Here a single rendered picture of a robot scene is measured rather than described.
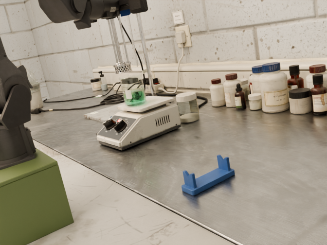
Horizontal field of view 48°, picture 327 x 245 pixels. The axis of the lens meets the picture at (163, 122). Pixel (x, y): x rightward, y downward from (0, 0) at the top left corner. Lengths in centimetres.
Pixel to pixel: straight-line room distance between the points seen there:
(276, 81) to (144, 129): 37
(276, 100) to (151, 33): 86
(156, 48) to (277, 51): 67
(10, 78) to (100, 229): 27
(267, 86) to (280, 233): 57
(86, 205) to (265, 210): 31
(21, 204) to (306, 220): 40
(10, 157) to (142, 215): 23
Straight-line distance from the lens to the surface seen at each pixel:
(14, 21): 335
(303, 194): 59
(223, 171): 67
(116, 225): 58
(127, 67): 136
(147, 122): 93
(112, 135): 94
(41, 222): 61
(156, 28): 168
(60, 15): 77
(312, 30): 114
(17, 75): 63
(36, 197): 59
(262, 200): 58
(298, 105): 99
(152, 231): 54
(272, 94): 101
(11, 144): 63
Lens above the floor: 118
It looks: 15 degrees down
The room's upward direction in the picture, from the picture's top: 11 degrees counter-clockwise
